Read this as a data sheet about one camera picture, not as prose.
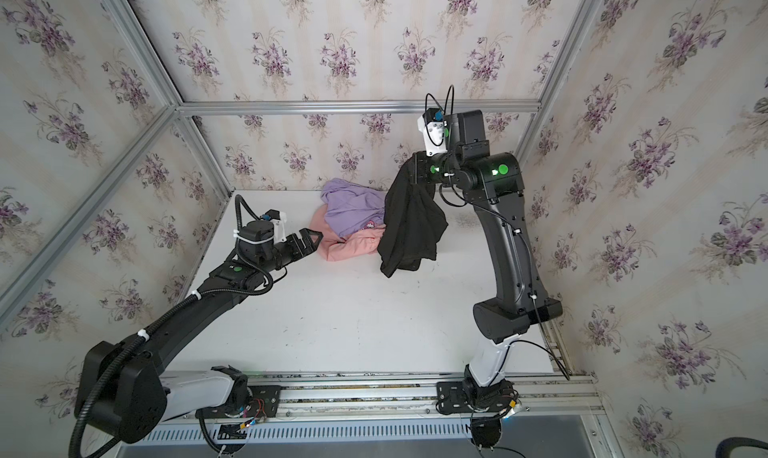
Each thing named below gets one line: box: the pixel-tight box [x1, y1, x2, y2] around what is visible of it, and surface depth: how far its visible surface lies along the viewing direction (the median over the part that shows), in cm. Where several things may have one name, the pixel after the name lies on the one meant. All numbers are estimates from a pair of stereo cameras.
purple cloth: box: [321, 178, 387, 239], surface depth 106 cm
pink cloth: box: [310, 203, 386, 261], surface depth 94 cm
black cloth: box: [377, 152, 448, 278], surface depth 75 cm
